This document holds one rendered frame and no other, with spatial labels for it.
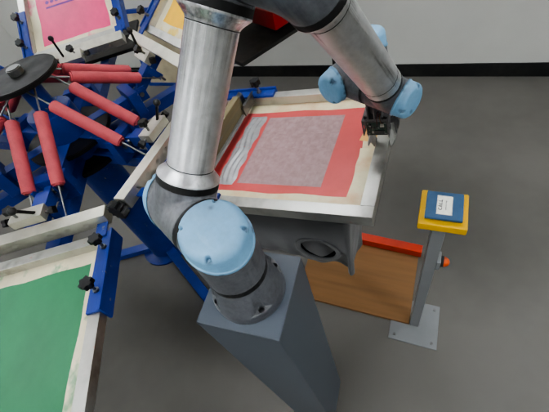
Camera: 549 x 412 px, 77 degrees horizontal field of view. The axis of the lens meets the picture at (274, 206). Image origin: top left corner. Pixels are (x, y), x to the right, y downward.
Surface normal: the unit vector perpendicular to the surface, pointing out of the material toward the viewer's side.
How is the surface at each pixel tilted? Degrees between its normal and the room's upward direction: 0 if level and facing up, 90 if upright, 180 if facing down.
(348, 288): 0
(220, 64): 85
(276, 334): 0
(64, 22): 32
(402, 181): 0
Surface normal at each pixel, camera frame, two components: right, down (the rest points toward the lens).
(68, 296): -0.22, -0.61
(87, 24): -0.09, -0.12
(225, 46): 0.64, 0.49
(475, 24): -0.33, 0.78
